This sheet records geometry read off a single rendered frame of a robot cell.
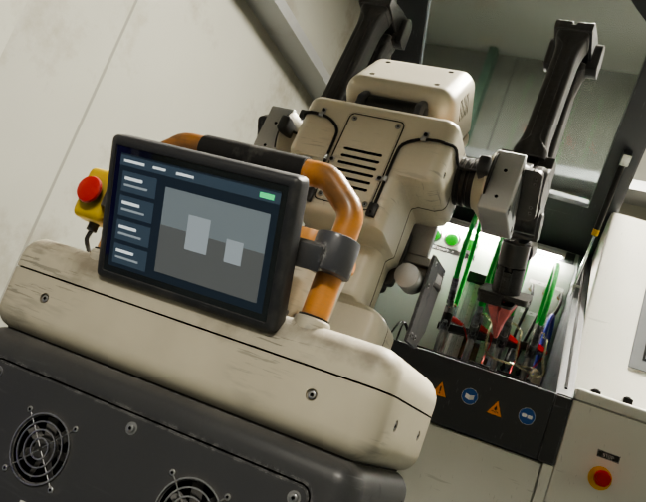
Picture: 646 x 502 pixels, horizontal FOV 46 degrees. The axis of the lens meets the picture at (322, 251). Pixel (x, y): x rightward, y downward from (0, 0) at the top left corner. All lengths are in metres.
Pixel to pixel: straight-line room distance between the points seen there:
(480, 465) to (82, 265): 1.15
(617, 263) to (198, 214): 1.62
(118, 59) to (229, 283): 2.48
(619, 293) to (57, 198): 2.06
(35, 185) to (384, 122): 1.96
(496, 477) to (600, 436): 0.25
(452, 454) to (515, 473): 0.15
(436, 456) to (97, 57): 2.05
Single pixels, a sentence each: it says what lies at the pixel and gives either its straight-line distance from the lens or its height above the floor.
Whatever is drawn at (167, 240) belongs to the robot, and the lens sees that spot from 0.90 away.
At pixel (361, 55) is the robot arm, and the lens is 1.68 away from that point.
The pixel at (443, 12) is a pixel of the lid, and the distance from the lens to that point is 2.18.
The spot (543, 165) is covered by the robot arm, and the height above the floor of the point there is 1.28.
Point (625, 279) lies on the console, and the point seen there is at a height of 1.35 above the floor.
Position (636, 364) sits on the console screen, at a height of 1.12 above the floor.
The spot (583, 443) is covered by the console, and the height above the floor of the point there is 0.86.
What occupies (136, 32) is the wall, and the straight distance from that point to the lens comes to 3.35.
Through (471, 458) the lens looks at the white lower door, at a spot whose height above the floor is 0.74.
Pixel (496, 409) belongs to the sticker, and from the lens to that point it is 1.88.
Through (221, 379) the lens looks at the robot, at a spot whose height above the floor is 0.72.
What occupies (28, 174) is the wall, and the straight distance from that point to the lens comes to 3.02.
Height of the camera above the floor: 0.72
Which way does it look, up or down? 11 degrees up
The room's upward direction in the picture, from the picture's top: 20 degrees clockwise
